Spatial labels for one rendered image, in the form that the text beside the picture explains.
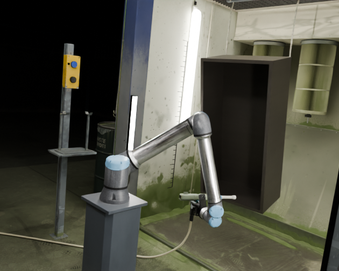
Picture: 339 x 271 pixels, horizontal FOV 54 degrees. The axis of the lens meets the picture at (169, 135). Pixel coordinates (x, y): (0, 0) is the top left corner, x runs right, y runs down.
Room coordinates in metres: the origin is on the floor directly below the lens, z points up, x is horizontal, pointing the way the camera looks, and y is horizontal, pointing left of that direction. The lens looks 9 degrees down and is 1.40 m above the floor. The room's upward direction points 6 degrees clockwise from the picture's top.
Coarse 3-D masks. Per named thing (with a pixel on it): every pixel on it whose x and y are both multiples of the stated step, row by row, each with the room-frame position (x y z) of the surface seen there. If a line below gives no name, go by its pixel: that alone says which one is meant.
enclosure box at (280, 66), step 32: (224, 64) 2.99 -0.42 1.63; (256, 64) 2.80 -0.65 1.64; (288, 64) 2.58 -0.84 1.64; (224, 96) 3.03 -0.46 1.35; (256, 96) 2.83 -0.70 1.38; (224, 128) 3.07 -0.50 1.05; (256, 128) 2.87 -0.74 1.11; (224, 160) 3.12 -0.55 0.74; (256, 160) 2.91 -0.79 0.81; (224, 192) 2.90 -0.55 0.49; (256, 192) 2.89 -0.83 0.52
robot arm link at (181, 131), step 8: (200, 112) 2.13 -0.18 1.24; (184, 120) 2.19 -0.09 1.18; (176, 128) 2.16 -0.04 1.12; (184, 128) 2.15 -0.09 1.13; (160, 136) 2.17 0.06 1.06; (168, 136) 2.15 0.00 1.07; (176, 136) 2.15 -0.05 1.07; (184, 136) 2.15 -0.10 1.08; (144, 144) 2.19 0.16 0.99; (152, 144) 2.16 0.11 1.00; (160, 144) 2.15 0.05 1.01; (168, 144) 2.16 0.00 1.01; (128, 152) 2.17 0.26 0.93; (136, 152) 2.17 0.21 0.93; (144, 152) 2.16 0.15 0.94; (152, 152) 2.16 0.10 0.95; (160, 152) 2.18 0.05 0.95; (136, 160) 2.16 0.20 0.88; (144, 160) 2.18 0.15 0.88; (136, 168) 2.17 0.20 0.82
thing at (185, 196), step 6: (186, 192) 2.44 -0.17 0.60; (180, 198) 2.41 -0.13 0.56; (186, 198) 2.42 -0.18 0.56; (192, 198) 2.43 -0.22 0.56; (198, 198) 2.45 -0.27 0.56; (222, 198) 2.55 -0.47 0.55; (228, 198) 2.56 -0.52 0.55; (234, 198) 2.58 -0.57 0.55; (192, 210) 2.44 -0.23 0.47; (192, 216) 2.44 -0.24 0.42
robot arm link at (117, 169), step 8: (112, 160) 1.99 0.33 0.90; (120, 160) 2.01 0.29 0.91; (128, 160) 2.03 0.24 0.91; (112, 168) 1.97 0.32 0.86; (120, 168) 1.98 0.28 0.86; (128, 168) 2.03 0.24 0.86; (104, 176) 2.02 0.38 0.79; (112, 176) 1.97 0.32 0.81; (120, 176) 1.98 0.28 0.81; (128, 176) 2.05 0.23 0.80; (104, 184) 2.00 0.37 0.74; (112, 184) 1.97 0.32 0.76; (120, 184) 1.98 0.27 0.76
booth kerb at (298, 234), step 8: (224, 208) 3.63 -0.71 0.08; (232, 208) 3.56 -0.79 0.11; (240, 208) 3.50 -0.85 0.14; (248, 216) 3.42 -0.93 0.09; (256, 216) 3.36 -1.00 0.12; (264, 216) 3.29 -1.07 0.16; (264, 224) 3.28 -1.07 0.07; (272, 224) 3.22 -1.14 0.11; (280, 224) 3.17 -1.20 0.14; (288, 224) 3.11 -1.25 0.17; (288, 232) 3.10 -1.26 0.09; (296, 232) 3.05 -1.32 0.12; (304, 232) 3.00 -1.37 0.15; (304, 240) 2.99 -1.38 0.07; (312, 240) 2.94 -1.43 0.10; (320, 240) 2.90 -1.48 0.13
